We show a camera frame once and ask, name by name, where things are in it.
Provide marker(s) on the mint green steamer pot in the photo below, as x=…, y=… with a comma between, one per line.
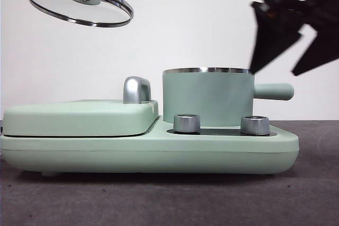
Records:
x=206, y=96

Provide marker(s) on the silver control knob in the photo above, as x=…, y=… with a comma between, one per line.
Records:
x=186, y=124
x=255, y=125

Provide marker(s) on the mint green grill cover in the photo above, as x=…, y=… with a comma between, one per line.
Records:
x=79, y=117

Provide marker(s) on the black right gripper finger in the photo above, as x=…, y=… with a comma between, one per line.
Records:
x=323, y=48
x=275, y=27

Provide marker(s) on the mint green breakfast maker base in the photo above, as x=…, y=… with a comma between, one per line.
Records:
x=79, y=154

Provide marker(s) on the glass lid with green knob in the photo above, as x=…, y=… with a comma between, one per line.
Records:
x=79, y=11

